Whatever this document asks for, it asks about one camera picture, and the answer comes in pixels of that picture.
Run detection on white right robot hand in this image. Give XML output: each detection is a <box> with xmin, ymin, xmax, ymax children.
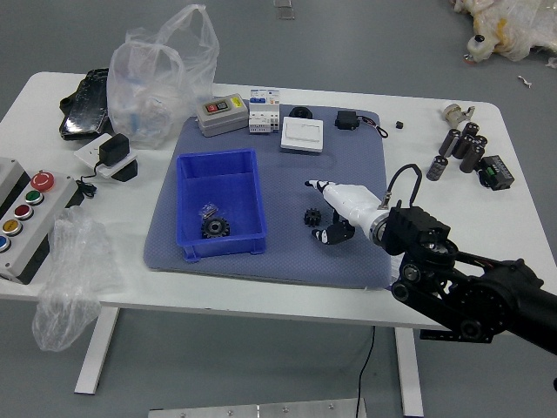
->
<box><xmin>304</xmin><ymin>178</ymin><xmax>386</xmax><ymax>246</ymax></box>

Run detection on big black gear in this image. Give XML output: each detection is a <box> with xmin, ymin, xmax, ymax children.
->
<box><xmin>199</xmin><ymin>216</ymin><xmax>232</xmax><ymax>241</ymax></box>

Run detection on blue plastic box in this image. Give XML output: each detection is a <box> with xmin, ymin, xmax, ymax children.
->
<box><xmin>175</xmin><ymin>147</ymin><xmax>268</xmax><ymax>263</ymax></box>

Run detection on grey push-button control box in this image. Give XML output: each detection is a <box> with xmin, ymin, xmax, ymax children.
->
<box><xmin>0</xmin><ymin>156</ymin><xmax>80</xmax><ymax>287</ymax></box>

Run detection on blue-grey mat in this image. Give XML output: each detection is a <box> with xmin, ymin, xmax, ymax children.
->
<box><xmin>143</xmin><ymin>104</ymin><xmax>393</xmax><ymax>291</ymax></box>

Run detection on grey sleeved cylindrical capacitor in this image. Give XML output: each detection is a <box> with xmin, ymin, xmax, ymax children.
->
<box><xmin>426</xmin><ymin>155</ymin><xmax>449</xmax><ymax>182</ymax></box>

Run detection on white circuit breaker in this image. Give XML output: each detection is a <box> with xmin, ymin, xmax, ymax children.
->
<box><xmin>247</xmin><ymin>88</ymin><xmax>282</xmax><ymax>137</ymax></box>

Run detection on white ceramic lamp socket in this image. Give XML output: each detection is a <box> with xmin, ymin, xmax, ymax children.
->
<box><xmin>442</xmin><ymin>103</ymin><xmax>474</xmax><ymax>129</ymax></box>

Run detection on black module green terminals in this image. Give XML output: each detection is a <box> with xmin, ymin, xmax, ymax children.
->
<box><xmin>477</xmin><ymin>155</ymin><xmax>516</xmax><ymax>192</ymax></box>

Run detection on black table control panel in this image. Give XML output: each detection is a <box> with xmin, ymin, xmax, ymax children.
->
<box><xmin>419</xmin><ymin>329</ymin><xmax>456</xmax><ymax>343</ymax></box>

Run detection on white table leg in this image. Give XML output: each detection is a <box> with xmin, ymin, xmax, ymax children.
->
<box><xmin>74</xmin><ymin>306</ymin><xmax>121</xmax><ymax>395</ymax></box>
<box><xmin>393</xmin><ymin>327</ymin><xmax>426</xmax><ymax>418</ymax></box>

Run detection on metal floor fitting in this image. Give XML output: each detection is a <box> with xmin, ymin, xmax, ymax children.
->
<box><xmin>272</xmin><ymin>0</ymin><xmax>298</xmax><ymax>21</ymax></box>

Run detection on black block under socket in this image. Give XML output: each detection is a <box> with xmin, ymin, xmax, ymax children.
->
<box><xmin>111</xmin><ymin>158</ymin><xmax>141</xmax><ymax>185</ymax></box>

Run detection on large clear plastic bag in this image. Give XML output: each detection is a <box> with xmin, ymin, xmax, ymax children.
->
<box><xmin>106</xmin><ymin>3</ymin><xmax>220</xmax><ymax>150</ymax></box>

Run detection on plastic-wrapped plush toy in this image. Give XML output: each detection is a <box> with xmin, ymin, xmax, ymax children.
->
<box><xmin>447</xmin><ymin>0</ymin><xmax>557</xmax><ymax>64</ymax></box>

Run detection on black power adapter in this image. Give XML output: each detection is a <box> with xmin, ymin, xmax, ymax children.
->
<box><xmin>97</xmin><ymin>133</ymin><xmax>131</xmax><ymax>169</ymax></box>

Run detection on black plastic tray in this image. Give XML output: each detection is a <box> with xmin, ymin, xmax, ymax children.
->
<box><xmin>58</xmin><ymin>67</ymin><xmax>112</xmax><ymax>140</ymax></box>

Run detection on crumpled clear plastic wrap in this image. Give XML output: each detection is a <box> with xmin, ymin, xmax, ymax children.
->
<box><xmin>32</xmin><ymin>206</ymin><xmax>124</xmax><ymax>353</ymax></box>

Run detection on black servo with wires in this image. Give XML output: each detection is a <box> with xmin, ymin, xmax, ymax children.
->
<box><xmin>333</xmin><ymin>110</ymin><xmax>389</xmax><ymax>139</ymax></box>

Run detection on white wall switch panel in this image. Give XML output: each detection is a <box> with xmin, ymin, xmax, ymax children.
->
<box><xmin>279</xmin><ymin>115</ymin><xmax>325</xmax><ymax>154</ymax></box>

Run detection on grey two-button switch box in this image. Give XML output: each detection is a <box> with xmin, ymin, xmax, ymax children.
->
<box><xmin>195</xmin><ymin>94</ymin><xmax>251</xmax><ymax>138</ymax></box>

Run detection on black power cable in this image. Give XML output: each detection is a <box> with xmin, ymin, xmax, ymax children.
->
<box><xmin>356</xmin><ymin>324</ymin><xmax>378</xmax><ymax>418</ymax></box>

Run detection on black adapter cord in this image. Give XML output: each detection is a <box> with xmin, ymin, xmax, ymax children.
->
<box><xmin>76</xmin><ymin>163</ymin><xmax>104</xmax><ymax>199</ymax></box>

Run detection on white wall socket plate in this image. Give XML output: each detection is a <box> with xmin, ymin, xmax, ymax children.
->
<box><xmin>72</xmin><ymin>133</ymin><xmax>139</xmax><ymax>180</ymax></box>

